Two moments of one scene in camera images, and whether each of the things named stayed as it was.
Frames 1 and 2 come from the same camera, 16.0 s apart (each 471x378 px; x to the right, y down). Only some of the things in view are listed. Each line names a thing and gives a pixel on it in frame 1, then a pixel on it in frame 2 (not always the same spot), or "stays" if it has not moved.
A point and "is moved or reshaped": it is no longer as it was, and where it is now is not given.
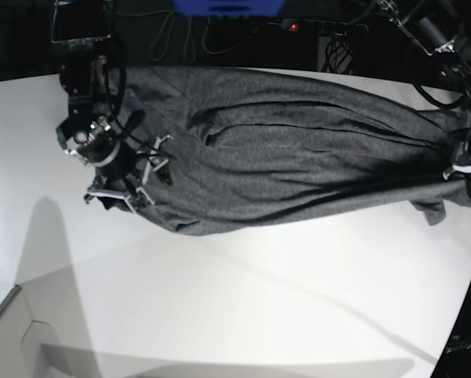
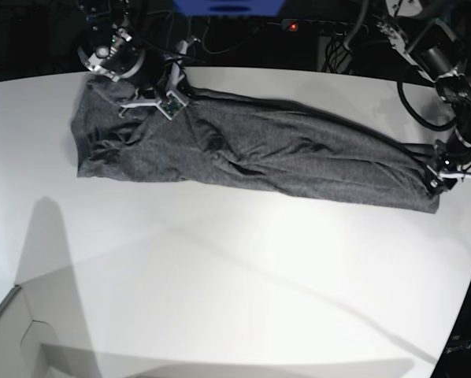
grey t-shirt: x=252 y=152 is moved or reshaped
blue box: x=229 y=8 stays
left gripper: x=122 y=171 → x=173 y=101
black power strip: x=331 y=27 stays
